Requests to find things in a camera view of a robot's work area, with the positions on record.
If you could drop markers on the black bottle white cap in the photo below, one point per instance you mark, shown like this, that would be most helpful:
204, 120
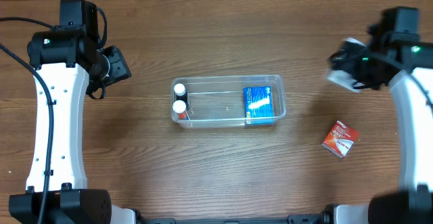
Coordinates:
181, 93

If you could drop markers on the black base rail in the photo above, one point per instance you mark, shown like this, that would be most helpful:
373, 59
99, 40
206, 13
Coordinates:
291, 219

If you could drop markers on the orange bottle white cap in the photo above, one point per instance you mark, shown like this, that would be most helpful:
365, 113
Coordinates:
179, 108

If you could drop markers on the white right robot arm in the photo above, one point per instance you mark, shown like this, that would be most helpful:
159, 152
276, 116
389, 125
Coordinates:
397, 58

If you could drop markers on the clear plastic container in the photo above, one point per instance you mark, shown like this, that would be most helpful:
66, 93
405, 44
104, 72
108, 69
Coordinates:
218, 101

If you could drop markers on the blue small box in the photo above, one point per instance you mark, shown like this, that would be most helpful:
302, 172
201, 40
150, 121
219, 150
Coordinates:
258, 105

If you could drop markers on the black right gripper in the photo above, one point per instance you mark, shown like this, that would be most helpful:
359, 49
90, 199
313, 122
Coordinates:
354, 67

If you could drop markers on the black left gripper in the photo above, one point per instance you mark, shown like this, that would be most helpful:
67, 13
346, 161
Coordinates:
118, 68

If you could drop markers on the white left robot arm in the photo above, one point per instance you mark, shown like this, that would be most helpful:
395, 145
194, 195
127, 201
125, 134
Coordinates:
69, 62

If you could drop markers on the red white small box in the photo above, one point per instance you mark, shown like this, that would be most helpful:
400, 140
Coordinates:
340, 139

